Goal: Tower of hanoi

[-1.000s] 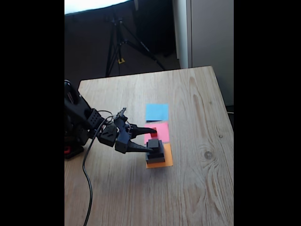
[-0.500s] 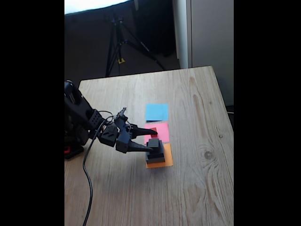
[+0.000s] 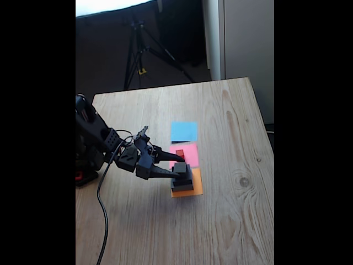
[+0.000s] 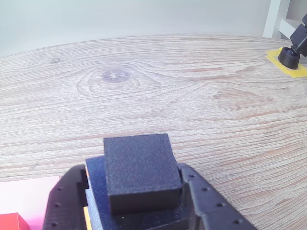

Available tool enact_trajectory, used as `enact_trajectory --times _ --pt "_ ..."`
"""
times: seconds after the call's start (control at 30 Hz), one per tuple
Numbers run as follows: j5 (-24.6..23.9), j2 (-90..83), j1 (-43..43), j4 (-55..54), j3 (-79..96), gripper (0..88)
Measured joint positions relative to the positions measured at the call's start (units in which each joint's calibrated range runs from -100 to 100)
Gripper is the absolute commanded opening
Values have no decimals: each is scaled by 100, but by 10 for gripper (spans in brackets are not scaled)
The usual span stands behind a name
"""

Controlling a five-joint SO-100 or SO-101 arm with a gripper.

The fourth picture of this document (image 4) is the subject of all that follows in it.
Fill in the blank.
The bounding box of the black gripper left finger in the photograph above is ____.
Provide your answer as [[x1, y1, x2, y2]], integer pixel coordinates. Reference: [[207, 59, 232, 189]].
[[42, 164, 89, 230]]

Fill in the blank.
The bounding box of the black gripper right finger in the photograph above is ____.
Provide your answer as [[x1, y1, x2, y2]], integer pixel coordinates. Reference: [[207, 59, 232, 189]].
[[177, 162, 259, 230]]

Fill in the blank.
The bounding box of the medium dark block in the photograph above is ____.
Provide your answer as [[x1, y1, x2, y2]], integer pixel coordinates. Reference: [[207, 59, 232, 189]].
[[85, 155, 190, 230]]

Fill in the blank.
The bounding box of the small red cube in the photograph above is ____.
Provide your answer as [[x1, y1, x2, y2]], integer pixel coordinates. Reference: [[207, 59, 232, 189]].
[[0, 212, 31, 230]]

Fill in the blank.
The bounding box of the small dark cube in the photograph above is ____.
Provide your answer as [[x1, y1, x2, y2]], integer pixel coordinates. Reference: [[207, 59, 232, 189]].
[[103, 133, 182, 215]]

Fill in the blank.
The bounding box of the orange paper sheet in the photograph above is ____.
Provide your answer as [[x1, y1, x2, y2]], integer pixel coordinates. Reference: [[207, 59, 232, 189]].
[[83, 207, 93, 230]]

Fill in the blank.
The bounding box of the pink paper sheet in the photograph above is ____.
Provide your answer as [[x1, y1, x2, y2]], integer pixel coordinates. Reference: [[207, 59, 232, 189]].
[[0, 176, 61, 230]]

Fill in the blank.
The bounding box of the yellow tape on table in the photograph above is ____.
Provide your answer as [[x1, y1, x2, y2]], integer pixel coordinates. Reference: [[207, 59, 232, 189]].
[[265, 47, 307, 79]]

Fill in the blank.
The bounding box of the white furniture piece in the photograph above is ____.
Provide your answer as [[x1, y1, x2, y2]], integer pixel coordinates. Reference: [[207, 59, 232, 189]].
[[262, 0, 307, 40]]

